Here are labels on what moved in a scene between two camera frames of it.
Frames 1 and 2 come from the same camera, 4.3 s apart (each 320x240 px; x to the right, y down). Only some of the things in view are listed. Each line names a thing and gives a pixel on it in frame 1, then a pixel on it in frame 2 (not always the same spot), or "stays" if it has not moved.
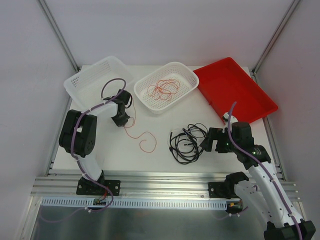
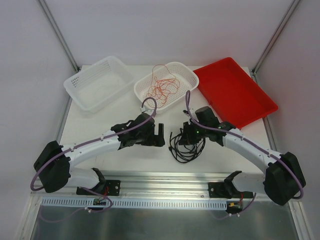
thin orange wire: [145, 132] -> [163, 83]
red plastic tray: [223, 82] stays
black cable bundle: [186, 146] stays
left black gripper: [121, 118] -> [155, 139]
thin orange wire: [163, 89] stays
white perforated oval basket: [160, 89] stays
